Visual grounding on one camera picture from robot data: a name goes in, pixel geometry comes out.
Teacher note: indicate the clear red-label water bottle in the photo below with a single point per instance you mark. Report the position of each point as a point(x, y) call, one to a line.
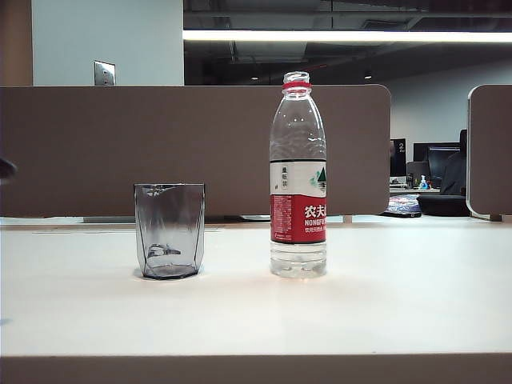
point(298, 216)

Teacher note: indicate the small blue sanitizer bottle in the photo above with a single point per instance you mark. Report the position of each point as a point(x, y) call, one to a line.
point(423, 183)

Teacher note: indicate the grey faceted glass cup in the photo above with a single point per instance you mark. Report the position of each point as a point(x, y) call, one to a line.
point(170, 224)

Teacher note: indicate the black monitor with numeral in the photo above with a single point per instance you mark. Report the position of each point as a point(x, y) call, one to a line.
point(398, 160)

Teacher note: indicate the patterned blue red cushion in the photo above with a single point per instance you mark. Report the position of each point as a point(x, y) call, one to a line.
point(402, 206)

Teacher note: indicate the wide brown desk partition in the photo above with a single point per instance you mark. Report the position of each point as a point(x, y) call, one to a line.
point(120, 132)

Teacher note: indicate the black computer monitor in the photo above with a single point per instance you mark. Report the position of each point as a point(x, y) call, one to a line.
point(434, 160)

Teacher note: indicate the black round cushion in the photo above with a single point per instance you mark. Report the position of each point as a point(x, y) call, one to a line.
point(442, 205)

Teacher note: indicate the long ceiling light strip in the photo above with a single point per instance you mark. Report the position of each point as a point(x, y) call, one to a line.
point(360, 35)

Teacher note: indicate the seated person in black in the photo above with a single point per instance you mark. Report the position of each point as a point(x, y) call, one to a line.
point(454, 176)

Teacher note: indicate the narrow brown desk partition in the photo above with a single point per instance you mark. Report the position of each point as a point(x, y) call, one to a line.
point(492, 152)

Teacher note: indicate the silver wall switch plate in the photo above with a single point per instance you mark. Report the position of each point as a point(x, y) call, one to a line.
point(105, 73)

